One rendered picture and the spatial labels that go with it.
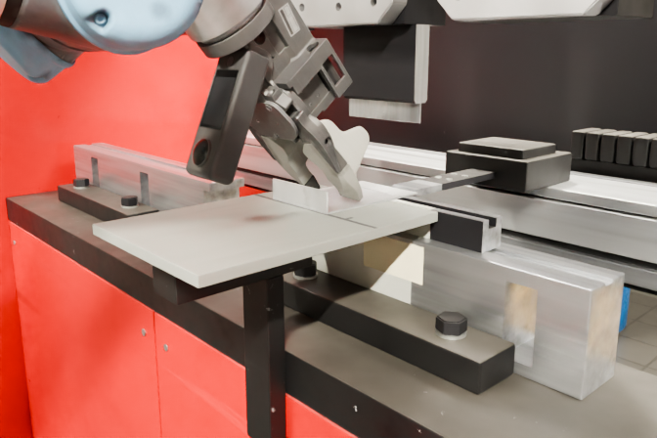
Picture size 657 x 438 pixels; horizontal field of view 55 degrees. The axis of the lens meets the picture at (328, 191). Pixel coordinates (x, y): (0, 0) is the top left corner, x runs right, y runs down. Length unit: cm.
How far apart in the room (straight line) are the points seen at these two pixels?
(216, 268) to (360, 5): 30
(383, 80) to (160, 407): 51
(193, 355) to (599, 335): 45
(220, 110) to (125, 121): 91
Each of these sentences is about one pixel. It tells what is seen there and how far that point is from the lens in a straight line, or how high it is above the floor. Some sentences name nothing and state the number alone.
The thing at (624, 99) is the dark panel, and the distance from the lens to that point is 108.
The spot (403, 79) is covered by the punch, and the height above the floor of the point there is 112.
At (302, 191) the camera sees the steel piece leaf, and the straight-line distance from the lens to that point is 62.
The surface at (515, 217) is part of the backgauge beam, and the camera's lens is 86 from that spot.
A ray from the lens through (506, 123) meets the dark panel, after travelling 117.
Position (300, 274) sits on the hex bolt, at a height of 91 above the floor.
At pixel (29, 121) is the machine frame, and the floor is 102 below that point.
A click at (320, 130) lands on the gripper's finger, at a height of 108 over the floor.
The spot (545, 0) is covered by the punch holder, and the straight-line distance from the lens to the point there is 51.
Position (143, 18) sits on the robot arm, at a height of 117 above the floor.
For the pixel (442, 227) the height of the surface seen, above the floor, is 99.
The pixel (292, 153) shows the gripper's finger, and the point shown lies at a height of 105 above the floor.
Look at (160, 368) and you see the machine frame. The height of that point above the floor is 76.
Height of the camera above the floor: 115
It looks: 12 degrees down
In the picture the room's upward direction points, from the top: straight up
